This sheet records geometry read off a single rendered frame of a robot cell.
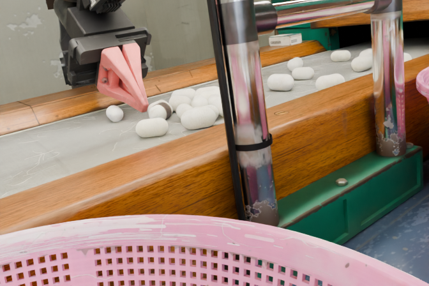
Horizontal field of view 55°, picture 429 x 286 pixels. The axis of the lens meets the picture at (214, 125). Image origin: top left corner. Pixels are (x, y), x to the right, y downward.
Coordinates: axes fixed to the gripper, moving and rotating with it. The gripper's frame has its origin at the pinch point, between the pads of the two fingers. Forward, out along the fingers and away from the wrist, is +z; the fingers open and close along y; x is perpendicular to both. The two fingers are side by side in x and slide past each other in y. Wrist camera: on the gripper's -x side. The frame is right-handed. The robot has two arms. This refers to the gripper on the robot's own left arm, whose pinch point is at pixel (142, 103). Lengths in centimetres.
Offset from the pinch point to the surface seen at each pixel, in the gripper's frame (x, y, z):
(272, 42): 12.1, 41.4, -15.6
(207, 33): 102, 122, -113
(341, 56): 0.4, 36.7, 1.2
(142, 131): -4.6, -4.4, 6.7
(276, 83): -3.5, 15.7, 5.3
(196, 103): -3.5, 3.8, 4.6
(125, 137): -2.0, -5.0, 5.1
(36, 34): 128, 43, -163
